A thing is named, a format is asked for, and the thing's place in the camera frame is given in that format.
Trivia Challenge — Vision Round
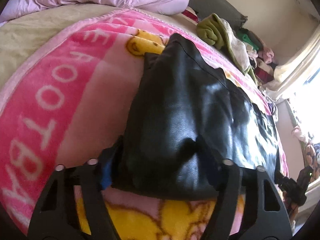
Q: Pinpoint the black leather jacket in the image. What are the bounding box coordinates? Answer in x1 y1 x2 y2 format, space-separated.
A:
111 34 280 201

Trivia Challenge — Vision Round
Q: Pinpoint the pile of folded clothes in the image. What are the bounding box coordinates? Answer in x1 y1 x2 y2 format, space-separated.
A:
236 28 278 86

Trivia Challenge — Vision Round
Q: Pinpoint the pink cartoon bear blanket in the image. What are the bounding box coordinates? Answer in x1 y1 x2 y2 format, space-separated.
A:
0 8 290 240

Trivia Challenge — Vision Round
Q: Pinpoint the cream curtain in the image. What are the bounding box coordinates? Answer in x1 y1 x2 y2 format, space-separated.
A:
263 27 319 102

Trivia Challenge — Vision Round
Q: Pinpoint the beige bed sheet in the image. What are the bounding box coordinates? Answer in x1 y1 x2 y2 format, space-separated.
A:
0 3 198 91

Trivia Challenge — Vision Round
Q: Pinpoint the green and cream garment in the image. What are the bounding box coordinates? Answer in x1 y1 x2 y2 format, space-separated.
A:
196 14 258 85

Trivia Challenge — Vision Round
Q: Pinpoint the dark grey headboard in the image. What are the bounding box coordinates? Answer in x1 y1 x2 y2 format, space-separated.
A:
188 0 248 30

